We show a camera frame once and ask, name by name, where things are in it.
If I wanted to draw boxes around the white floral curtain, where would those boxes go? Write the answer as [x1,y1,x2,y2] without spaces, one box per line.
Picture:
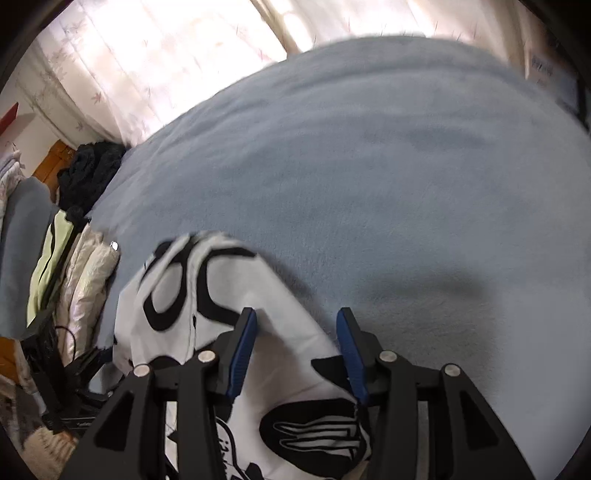
[14,0,527,148]

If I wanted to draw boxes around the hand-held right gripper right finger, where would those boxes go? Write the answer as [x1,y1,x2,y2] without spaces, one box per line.
[336,307,537,480]

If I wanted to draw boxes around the red item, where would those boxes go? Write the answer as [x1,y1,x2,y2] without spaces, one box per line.
[0,104,20,137]

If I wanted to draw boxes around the light green garment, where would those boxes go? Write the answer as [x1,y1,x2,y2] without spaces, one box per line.
[26,210,78,326]

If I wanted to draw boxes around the black and white printed jacket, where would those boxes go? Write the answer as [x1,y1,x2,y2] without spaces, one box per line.
[112,231,375,480]

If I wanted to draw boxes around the white puffer jacket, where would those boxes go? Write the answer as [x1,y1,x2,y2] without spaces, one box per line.
[55,226,122,365]

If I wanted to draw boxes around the cream fuzzy cloth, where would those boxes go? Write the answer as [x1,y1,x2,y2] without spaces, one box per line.
[18,425,82,480]

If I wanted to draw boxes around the black cable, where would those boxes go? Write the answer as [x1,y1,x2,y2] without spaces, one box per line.
[54,324,80,366]

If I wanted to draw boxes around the blue bed blanket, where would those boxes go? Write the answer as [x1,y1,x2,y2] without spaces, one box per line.
[85,34,591,480]

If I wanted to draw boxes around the grey-blue pillow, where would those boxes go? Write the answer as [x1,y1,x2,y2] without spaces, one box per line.
[0,178,61,340]

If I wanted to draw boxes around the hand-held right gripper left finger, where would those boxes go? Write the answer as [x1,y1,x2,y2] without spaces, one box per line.
[69,307,258,480]

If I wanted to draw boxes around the pale folded bedding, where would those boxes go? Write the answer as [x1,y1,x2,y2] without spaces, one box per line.
[0,148,25,195]

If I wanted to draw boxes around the black garment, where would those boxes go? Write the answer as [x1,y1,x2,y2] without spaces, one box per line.
[56,142,126,219]

